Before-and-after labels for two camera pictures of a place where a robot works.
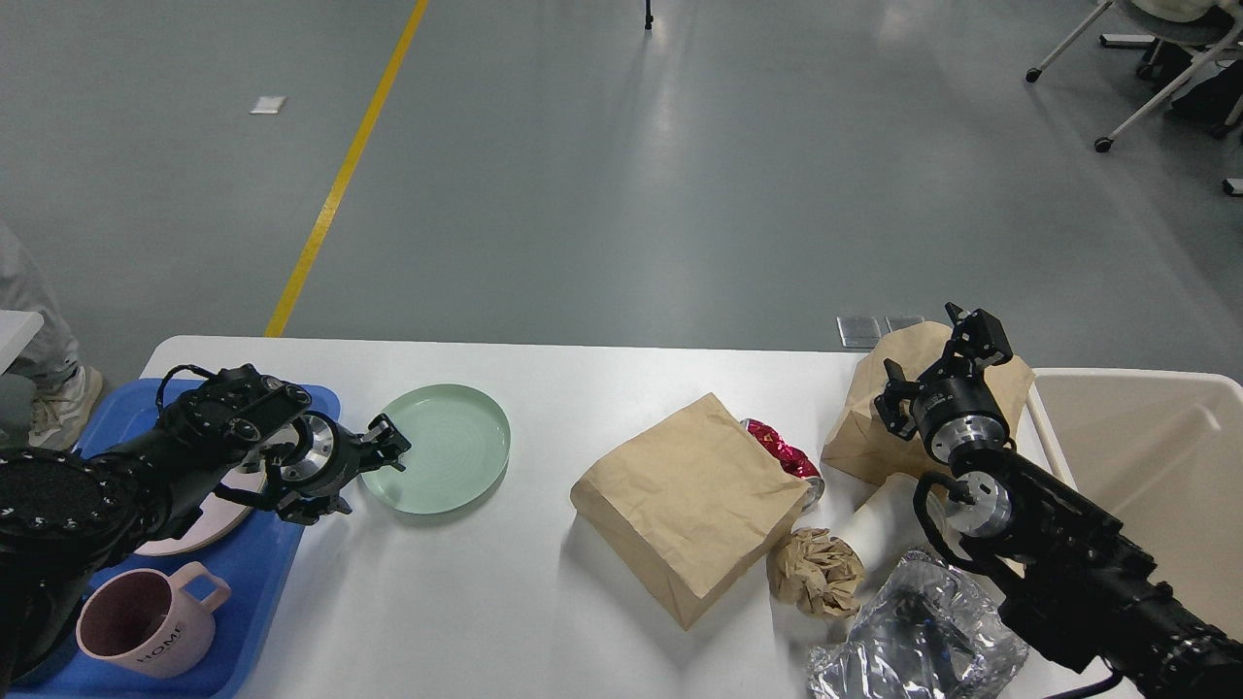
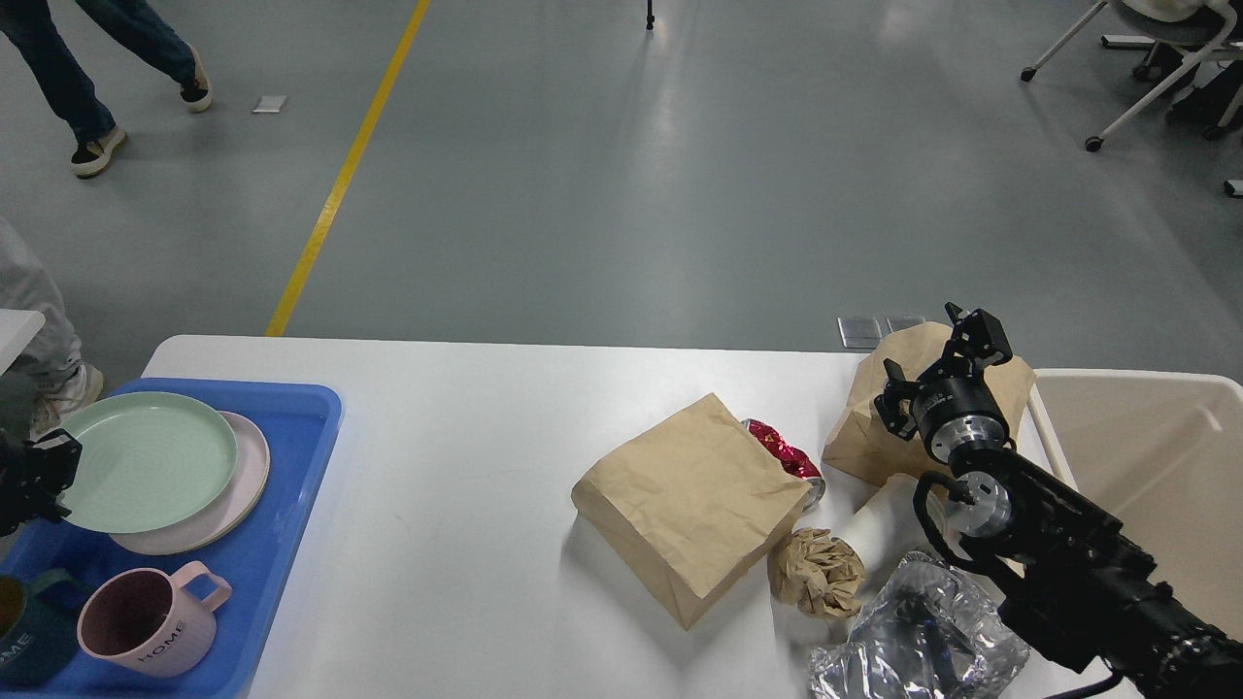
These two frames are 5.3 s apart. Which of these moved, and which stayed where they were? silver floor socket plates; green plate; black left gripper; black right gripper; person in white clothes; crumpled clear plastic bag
Moved: green plate; black left gripper
Stayed: silver floor socket plates; crumpled clear plastic bag; person in white clothes; black right gripper
